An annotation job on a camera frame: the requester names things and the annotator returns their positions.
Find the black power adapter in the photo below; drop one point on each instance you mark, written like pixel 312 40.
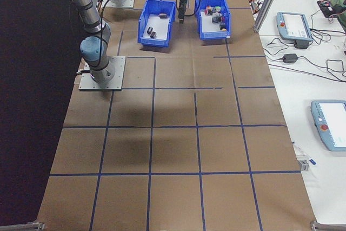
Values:
pixel 290 58
pixel 302 44

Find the grey dark battery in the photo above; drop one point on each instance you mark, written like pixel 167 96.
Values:
pixel 223 18

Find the black frame cover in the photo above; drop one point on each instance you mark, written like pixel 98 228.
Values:
pixel 27 79

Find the black cylindrical battery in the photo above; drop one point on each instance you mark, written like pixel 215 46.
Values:
pixel 153 35
pixel 150 30
pixel 162 15

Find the blue bin with colourful batteries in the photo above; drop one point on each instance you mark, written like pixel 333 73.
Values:
pixel 213 35

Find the blue black battery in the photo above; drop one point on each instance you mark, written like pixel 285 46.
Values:
pixel 215 20

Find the blue bin with black batteries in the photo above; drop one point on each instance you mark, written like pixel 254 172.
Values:
pixel 154 42

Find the aluminium frame bar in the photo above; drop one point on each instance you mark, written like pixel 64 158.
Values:
pixel 27 227
pixel 329 227

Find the light blue teach pendant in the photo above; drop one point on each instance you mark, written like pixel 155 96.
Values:
pixel 293 24
pixel 332 128

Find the black orange battery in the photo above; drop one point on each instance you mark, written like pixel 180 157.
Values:
pixel 223 26

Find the red topped battery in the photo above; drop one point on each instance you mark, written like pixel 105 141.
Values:
pixel 208 10

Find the white pen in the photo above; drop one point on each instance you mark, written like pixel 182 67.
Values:
pixel 298 149

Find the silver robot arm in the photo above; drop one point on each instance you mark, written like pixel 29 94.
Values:
pixel 89 12

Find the blue pen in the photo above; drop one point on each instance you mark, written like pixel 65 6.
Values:
pixel 312 161

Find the green white battery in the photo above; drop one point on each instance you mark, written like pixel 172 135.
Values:
pixel 217 8

